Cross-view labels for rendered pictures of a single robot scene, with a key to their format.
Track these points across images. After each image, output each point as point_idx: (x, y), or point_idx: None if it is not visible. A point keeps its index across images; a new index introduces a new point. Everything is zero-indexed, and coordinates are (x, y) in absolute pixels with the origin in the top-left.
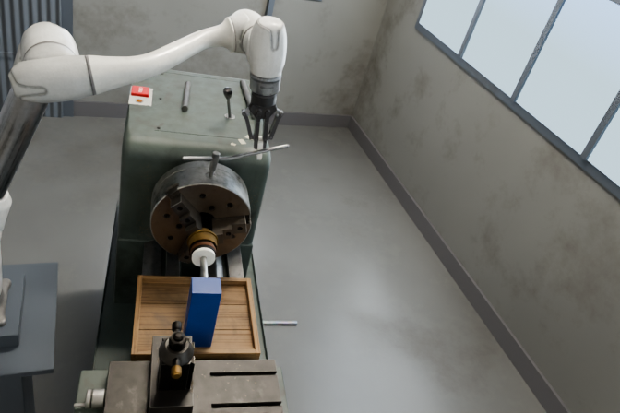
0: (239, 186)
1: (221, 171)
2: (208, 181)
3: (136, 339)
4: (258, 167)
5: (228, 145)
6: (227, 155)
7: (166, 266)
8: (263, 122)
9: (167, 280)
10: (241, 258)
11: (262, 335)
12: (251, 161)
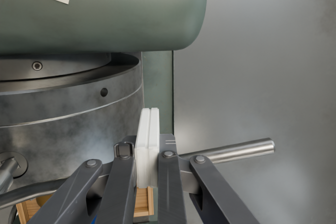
0: (104, 134)
1: (42, 125)
2: (8, 189)
3: (22, 215)
4: (161, 50)
5: (40, 2)
6: (50, 42)
7: None
8: (157, 223)
9: None
10: (141, 64)
11: (172, 67)
12: (137, 47)
